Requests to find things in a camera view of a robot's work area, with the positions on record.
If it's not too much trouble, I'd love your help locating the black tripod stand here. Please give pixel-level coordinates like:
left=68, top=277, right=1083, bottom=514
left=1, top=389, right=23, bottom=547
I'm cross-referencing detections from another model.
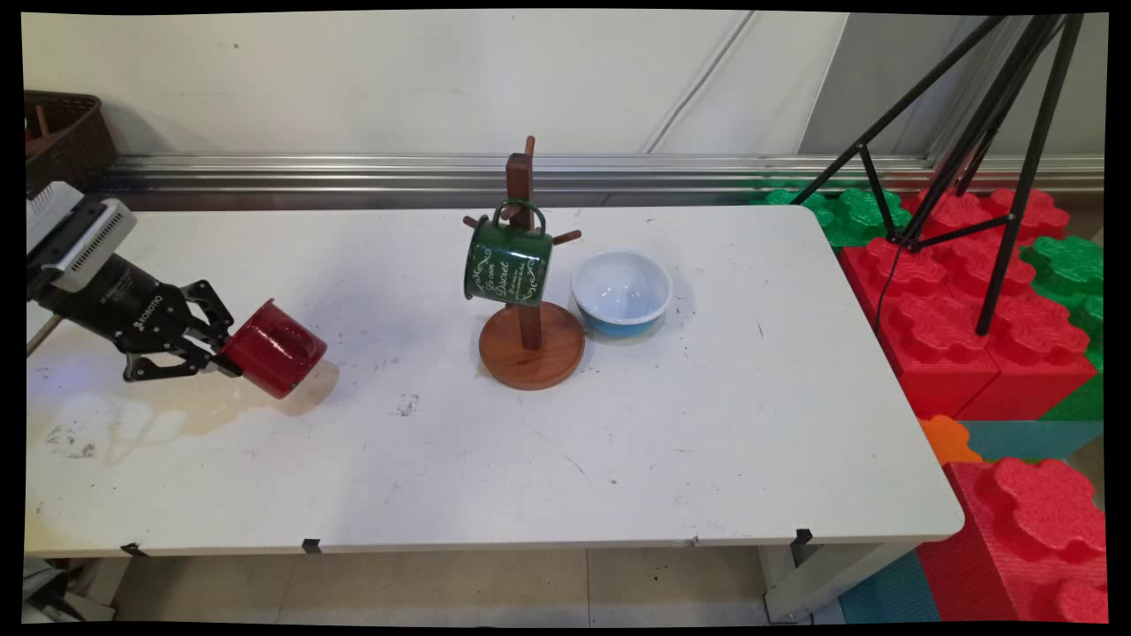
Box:
left=790, top=13, right=1087, bottom=337

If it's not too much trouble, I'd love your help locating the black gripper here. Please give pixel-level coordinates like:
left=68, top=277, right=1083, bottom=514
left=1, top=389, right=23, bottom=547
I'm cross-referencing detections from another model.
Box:
left=34, top=254, right=246, bottom=384

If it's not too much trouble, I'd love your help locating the brown wooden mug tree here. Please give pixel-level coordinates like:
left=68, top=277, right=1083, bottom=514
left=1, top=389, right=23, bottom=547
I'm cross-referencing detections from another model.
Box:
left=462, top=134, right=588, bottom=392

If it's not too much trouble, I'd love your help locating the grey object under table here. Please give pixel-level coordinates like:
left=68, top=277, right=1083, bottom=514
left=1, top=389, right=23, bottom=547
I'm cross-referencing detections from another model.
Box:
left=22, top=556, right=118, bottom=625

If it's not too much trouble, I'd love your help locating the white table leg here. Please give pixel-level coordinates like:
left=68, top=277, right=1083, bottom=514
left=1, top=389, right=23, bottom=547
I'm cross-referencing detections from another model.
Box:
left=758, top=540, right=917, bottom=625

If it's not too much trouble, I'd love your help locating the orange foam block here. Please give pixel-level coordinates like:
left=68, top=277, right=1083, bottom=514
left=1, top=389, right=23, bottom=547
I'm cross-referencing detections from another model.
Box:
left=917, top=414, right=984, bottom=467

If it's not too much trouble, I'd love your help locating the teal foam block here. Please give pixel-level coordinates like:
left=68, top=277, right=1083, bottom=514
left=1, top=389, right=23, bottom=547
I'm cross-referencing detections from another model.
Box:
left=838, top=551, right=943, bottom=625
left=958, top=419, right=1106, bottom=464

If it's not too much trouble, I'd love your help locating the aluminium wall rail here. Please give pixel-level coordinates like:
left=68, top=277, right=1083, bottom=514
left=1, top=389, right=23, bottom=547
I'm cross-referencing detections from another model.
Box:
left=88, top=154, right=1106, bottom=196

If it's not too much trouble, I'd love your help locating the red enamel mug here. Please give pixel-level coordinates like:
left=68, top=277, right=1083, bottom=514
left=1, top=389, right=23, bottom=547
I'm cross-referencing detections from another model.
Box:
left=218, top=298, right=329, bottom=401

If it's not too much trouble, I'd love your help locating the blue and white bowl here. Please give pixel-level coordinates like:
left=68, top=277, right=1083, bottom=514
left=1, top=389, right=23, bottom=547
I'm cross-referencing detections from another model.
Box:
left=570, top=250, right=675, bottom=339

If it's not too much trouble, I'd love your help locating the green foam block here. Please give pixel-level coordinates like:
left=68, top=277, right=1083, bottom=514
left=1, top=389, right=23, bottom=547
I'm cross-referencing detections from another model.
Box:
left=1019, top=233, right=1106, bottom=422
left=749, top=186, right=913, bottom=249

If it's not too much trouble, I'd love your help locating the large red foam block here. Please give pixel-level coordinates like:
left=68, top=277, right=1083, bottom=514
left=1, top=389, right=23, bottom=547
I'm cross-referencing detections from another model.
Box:
left=838, top=186, right=1098, bottom=422

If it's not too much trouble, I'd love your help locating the brown wicker basket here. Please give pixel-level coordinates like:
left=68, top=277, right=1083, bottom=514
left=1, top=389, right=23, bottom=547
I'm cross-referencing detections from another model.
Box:
left=24, top=90, right=118, bottom=195

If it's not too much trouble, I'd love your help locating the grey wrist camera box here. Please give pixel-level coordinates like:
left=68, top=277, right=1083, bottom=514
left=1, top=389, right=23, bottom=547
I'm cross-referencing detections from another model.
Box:
left=25, top=180, right=139, bottom=294

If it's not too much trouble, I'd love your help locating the green enamel mug white print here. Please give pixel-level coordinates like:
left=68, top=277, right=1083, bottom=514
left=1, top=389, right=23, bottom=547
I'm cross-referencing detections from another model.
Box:
left=462, top=198, right=555, bottom=309

